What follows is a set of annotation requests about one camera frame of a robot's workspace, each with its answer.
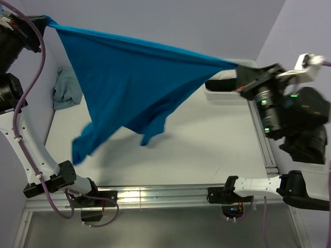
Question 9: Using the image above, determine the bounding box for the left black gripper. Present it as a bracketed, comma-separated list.
[0, 9, 47, 73]

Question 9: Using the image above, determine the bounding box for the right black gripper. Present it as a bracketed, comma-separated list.
[233, 60, 289, 135]

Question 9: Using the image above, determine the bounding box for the bright blue t-shirt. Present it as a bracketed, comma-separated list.
[49, 20, 237, 165]

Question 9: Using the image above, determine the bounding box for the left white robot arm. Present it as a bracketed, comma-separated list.
[1, 11, 101, 207]

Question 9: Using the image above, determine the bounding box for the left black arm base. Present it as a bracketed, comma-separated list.
[68, 190, 119, 227]

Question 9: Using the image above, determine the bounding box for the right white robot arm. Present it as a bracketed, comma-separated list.
[219, 63, 330, 211]

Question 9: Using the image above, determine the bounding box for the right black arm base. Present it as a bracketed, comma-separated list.
[206, 176, 254, 223]

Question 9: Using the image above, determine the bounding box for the white rolled t-shirt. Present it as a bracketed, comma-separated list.
[215, 70, 237, 80]

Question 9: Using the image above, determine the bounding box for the black rolled t-shirt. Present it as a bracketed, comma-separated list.
[205, 79, 236, 92]

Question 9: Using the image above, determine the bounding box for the white perforated plastic basket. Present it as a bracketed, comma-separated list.
[204, 59, 257, 102]

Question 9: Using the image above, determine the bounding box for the grey-blue crumpled t-shirt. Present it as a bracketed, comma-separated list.
[52, 67, 83, 111]

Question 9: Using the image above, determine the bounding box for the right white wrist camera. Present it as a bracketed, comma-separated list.
[276, 53, 325, 84]

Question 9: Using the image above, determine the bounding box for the aluminium front rail frame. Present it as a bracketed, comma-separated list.
[14, 185, 310, 247]

